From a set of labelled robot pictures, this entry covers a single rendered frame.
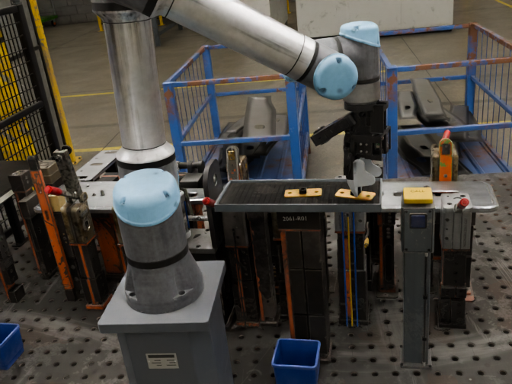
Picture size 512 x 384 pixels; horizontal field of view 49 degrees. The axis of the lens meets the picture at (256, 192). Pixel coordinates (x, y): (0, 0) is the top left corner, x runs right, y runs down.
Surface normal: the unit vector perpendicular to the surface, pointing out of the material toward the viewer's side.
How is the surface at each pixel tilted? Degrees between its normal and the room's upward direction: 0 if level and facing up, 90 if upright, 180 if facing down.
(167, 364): 90
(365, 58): 90
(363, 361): 0
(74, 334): 0
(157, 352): 90
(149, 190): 8
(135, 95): 90
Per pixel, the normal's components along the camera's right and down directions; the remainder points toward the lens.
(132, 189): -0.08, -0.84
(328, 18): -0.09, 0.42
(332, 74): 0.17, 0.39
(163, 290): 0.12, 0.11
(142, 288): -0.36, 0.13
